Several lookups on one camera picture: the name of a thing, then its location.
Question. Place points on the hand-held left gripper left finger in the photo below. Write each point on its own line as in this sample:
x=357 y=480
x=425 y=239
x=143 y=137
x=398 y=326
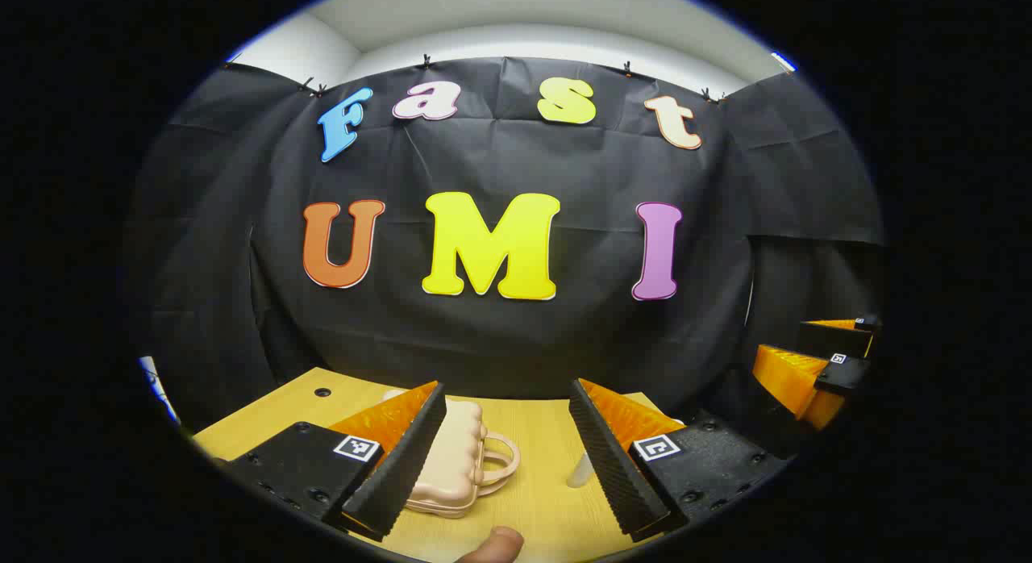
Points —
x=407 y=458

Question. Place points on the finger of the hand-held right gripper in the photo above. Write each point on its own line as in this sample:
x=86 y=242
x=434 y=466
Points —
x=786 y=377
x=834 y=339

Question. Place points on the small pink suitcase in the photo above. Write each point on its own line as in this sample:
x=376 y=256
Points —
x=459 y=458

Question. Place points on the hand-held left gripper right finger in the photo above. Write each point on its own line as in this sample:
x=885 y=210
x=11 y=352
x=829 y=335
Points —
x=609 y=466

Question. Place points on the black backdrop cloth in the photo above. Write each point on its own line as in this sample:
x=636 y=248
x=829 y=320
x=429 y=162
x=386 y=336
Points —
x=403 y=176

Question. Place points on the computer monitor screen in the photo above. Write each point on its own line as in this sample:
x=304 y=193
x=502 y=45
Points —
x=157 y=385

